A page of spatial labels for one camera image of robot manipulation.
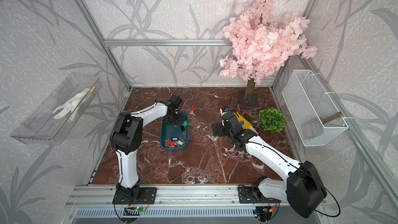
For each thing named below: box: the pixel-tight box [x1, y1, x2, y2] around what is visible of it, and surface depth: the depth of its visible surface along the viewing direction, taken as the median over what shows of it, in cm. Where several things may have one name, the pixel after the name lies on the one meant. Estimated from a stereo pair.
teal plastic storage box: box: [159, 112, 190, 152], surface depth 95 cm
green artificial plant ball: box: [258, 106, 287, 133], surface depth 89 cm
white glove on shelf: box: [52, 86, 97, 121], surface depth 68 cm
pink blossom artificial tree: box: [219, 0, 318, 108], surface depth 72 cm
